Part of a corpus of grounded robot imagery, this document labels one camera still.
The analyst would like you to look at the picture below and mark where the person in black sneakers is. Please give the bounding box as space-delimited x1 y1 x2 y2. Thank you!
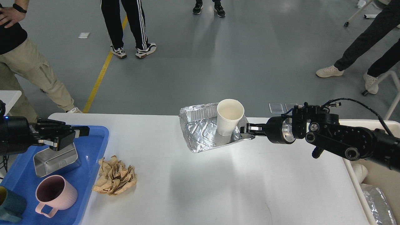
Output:
192 0 226 18

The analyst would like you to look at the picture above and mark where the teal cup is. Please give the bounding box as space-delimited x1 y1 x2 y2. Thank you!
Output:
0 186 27 223

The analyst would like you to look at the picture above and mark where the clear floor plate left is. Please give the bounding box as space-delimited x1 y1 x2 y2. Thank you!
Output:
269 103 285 114

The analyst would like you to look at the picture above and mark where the person in striped track pants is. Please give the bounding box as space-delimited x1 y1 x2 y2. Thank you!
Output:
100 0 157 59

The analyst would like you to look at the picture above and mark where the aluminium foil tray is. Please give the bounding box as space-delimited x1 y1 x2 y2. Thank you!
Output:
179 103 255 153

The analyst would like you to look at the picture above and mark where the blue plastic tray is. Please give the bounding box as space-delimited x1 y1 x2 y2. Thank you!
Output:
1 126 109 225

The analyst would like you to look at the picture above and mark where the clear floor plate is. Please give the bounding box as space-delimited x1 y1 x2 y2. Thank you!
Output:
284 102 298 111
269 103 285 114

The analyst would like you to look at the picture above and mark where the pink mug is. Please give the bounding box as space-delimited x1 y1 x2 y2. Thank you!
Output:
35 175 78 218

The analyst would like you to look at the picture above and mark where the clear floor plate right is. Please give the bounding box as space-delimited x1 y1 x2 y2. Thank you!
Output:
284 102 298 111

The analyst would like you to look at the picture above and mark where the white rolling chair base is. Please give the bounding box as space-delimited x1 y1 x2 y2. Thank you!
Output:
344 0 389 27

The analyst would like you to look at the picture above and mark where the white chair leg right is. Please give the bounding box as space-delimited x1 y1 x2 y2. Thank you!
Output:
371 70 400 121

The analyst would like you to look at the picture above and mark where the brown paper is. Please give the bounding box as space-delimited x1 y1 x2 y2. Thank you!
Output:
92 155 137 196

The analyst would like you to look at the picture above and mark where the person in dark trousers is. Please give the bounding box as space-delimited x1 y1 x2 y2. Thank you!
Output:
316 0 400 94

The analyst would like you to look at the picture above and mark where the square stainless steel tray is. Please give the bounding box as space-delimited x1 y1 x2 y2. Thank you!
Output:
33 143 81 178

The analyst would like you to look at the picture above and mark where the white side table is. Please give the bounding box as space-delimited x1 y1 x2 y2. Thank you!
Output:
0 91 22 115

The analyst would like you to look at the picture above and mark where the person in beige trousers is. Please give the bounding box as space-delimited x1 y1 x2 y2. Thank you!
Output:
0 0 81 113

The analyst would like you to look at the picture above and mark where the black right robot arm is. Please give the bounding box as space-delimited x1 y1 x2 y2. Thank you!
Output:
240 98 400 172

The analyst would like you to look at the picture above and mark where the cream paper cup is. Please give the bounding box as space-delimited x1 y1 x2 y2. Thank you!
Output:
217 99 244 137

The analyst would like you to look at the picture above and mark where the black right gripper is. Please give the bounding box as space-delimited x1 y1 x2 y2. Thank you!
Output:
241 117 296 144

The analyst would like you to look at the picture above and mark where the white cup inside bin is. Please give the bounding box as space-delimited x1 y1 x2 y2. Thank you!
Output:
352 163 368 184

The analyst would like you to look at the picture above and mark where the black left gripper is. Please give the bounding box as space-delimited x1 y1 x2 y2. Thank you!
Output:
0 116 90 155

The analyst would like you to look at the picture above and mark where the beige plastic bin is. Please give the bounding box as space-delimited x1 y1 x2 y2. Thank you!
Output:
339 119 400 224

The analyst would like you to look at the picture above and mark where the foil tray inside bin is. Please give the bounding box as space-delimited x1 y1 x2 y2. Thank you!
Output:
360 184 397 225

